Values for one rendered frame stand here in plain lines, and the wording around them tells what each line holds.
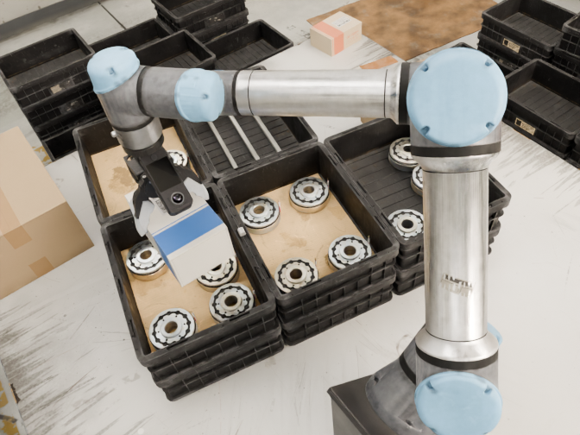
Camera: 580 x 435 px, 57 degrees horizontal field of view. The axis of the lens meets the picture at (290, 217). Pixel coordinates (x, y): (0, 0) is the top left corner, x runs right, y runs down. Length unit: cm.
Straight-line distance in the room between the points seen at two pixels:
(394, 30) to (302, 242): 244
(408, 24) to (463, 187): 297
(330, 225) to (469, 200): 67
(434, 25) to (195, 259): 289
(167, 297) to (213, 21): 181
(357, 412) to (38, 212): 96
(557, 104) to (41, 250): 203
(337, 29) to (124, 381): 145
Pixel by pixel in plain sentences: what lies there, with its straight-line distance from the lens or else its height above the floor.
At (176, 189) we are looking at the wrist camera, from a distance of 91.
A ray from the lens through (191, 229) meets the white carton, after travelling 100.
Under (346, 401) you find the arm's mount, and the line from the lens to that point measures 96.
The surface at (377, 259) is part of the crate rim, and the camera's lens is 117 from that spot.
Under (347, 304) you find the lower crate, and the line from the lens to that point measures 126.
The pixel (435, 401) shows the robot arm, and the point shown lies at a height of 114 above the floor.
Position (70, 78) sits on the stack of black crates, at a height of 53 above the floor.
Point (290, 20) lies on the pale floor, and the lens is 376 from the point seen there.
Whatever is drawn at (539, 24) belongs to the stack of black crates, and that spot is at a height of 38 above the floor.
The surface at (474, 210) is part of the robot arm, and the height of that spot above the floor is 134.
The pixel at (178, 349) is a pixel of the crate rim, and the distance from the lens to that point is 111.
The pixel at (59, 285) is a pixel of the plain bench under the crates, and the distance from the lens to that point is 160.
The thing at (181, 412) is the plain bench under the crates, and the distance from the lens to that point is 131.
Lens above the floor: 189
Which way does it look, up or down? 50 degrees down
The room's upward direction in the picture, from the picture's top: 8 degrees counter-clockwise
